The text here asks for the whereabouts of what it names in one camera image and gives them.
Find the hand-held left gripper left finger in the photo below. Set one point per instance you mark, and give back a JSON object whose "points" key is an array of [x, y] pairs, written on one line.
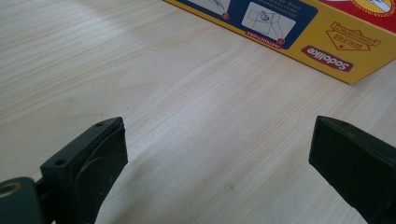
{"points": [[84, 168]]}

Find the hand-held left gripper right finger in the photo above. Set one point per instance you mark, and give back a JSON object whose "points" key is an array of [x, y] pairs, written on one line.
{"points": [[355, 165]]}

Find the yellow cardboard box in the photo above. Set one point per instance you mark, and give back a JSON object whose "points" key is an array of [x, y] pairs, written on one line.
{"points": [[336, 34]]}

